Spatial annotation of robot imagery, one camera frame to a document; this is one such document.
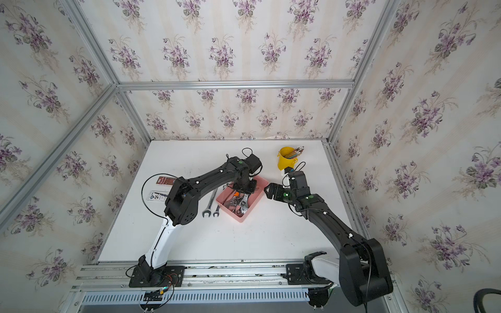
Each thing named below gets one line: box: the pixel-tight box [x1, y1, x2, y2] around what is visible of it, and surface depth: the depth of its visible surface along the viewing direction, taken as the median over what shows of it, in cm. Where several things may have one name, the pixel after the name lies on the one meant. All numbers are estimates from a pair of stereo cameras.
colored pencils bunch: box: [284, 146, 305, 160], surface depth 95 cm
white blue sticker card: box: [146, 191, 169, 202], surface depth 97 cm
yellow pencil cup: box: [276, 146, 299, 171], surface depth 103 cm
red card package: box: [155, 176, 177, 186], surface depth 102 cm
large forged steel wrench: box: [240, 193, 250, 214], surface depth 92 cm
